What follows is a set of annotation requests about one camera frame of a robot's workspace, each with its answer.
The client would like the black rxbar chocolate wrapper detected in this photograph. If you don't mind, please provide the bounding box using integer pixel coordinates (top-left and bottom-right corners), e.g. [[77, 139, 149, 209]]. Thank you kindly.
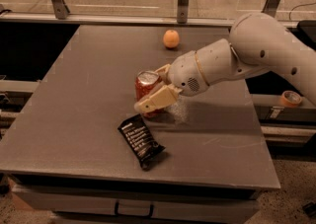
[[118, 114, 165, 170]]

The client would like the orange tape roll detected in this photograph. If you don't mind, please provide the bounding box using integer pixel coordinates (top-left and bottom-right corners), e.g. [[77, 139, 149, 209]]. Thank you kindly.
[[281, 91, 302, 108]]

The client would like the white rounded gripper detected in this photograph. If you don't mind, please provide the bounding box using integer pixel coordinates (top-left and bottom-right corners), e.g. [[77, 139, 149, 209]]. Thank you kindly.
[[134, 51, 208, 113]]

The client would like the orange fruit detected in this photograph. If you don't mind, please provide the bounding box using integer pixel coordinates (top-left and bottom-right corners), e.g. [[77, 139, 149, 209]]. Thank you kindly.
[[163, 30, 180, 48]]

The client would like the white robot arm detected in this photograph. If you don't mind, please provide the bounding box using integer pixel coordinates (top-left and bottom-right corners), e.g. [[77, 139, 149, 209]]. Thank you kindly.
[[134, 13, 316, 113]]

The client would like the red coke can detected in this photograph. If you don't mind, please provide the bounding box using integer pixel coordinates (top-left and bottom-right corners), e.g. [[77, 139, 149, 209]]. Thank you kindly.
[[134, 70, 166, 118]]

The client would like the grey drawer with black handle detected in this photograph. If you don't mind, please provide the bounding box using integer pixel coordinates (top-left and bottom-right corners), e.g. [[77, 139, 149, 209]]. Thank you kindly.
[[13, 185, 259, 224]]

